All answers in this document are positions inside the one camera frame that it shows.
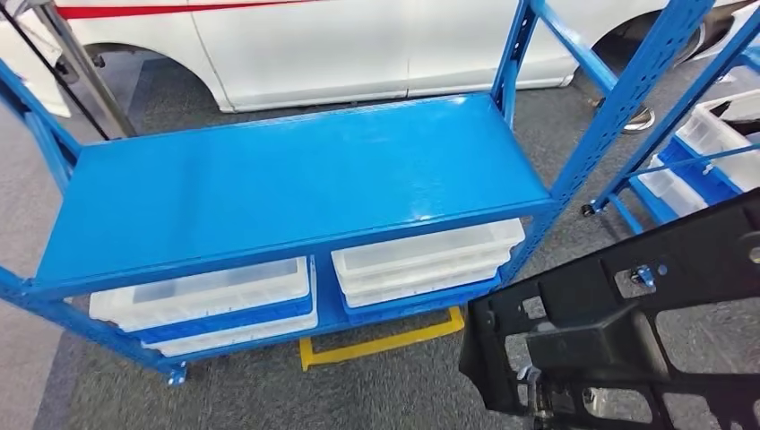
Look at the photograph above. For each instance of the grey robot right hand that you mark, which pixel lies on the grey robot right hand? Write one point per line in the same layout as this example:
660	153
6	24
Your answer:
537	392

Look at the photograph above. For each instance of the black plastic plate part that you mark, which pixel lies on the black plastic plate part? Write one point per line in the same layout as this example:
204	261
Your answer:
594	344

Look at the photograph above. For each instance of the blue wheeled shelf rack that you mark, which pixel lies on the blue wheeled shelf rack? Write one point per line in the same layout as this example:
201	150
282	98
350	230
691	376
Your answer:
650	199

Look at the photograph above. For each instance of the blue steel shelf rack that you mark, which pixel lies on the blue steel shelf rack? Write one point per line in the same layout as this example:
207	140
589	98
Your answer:
267	178

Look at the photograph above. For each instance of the round silver stand base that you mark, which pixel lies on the round silver stand base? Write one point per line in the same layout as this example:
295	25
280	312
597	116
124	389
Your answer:
640	121

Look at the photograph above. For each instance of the white car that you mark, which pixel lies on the white car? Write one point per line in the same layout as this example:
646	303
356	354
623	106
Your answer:
326	47

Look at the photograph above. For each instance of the silver stand pole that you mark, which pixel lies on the silver stand pole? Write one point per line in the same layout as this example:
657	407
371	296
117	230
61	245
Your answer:
89	77

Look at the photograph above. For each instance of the thin black rod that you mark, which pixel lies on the thin black rod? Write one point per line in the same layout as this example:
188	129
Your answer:
53	71

